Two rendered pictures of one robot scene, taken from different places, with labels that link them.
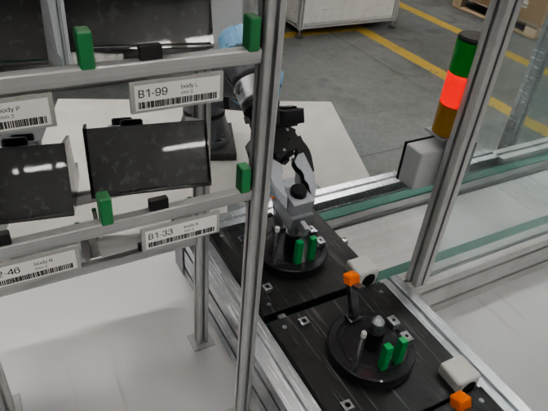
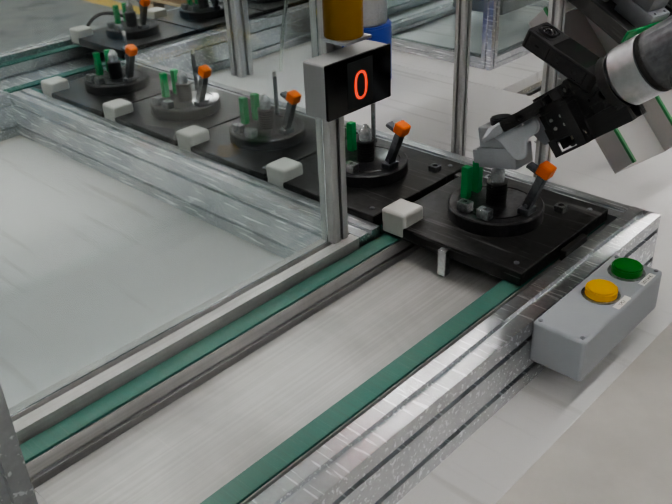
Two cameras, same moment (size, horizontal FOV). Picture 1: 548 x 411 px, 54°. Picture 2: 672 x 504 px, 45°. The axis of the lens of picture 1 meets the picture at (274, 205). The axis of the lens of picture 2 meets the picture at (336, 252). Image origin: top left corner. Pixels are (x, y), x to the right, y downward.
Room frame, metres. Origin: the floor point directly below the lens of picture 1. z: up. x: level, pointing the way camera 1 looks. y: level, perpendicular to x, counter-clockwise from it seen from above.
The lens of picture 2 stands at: (1.77, -0.53, 1.54)
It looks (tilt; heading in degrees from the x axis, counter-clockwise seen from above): 30 degrees down; 166
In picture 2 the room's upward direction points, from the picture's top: 3 degrees counter-clockwise
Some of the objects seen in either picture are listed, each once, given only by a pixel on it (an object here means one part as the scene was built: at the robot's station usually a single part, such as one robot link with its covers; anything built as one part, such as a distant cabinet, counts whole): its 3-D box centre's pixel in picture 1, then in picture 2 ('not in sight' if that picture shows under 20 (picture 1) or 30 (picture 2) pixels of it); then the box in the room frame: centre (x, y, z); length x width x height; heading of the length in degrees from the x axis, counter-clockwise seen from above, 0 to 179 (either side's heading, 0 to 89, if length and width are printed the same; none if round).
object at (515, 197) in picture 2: (291, 249); (495, 208); (0.79, -0.04, 0.98); 0.14 x 0.14 x 0.02
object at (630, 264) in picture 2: not in sight; (626, 271); (0.98, 0.06, 0.96); 0.04 x 0.04 x 0.02
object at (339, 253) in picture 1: (289, 257); (494, 219); (0.79, -0.04, 0.96); 0.24 x 0.24 x 0.02; 32
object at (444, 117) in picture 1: (451, 117); (343, 15); (0.79, -0.26, 1.28); 0.05 x 0.05 x 0.05
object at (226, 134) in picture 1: (204, 122); not in sight; (1.36, 0.22, 0.93); 0.15 x 0.15 x 0.10
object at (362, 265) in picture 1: (361, 272); (402, 218); (0.76, -0.18, 0.97); 0.05 x 0.05 x 0.04; 32
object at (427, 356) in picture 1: (374, 333); (365, 146); (0.57, -0.18, 1.01); 0.24 x 0.24 x 0.13; 32
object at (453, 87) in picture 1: (460, 88); not in sight; (0.79, -0.26, 1.33); 0.05 x 0.05 x 0.05
